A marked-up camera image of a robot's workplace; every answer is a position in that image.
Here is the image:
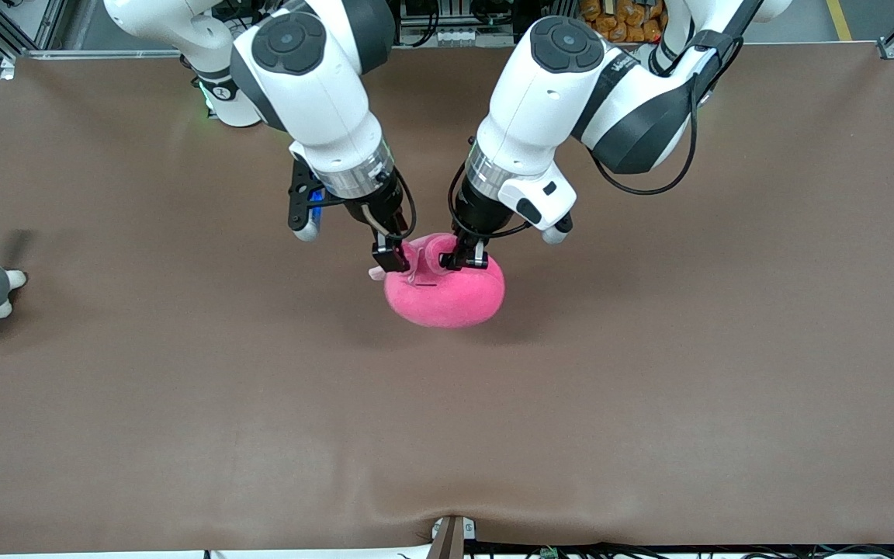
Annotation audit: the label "bright pink round plush toy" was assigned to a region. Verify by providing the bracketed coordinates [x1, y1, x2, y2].
[368, 233, 506, 328]

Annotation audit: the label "white power strip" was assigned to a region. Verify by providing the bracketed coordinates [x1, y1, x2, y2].
[431, 27, 488, 46]

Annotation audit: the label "orange packaged goods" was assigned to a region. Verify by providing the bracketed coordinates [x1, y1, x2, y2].
[579, 0, 667, 43]

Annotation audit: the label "brown table cover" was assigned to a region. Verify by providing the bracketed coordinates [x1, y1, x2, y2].
[0, 43, 894, 554]

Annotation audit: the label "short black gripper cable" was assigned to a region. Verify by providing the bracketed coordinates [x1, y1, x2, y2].
[447, 159, 533, 238]
[393, 172, 418, 238]

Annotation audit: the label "long black arm cable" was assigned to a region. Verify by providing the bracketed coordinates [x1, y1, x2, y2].
[587, 35, 747, 196]

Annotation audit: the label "metal table edge bracket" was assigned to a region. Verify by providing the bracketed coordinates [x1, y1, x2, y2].
[425, 515, 477, 559]

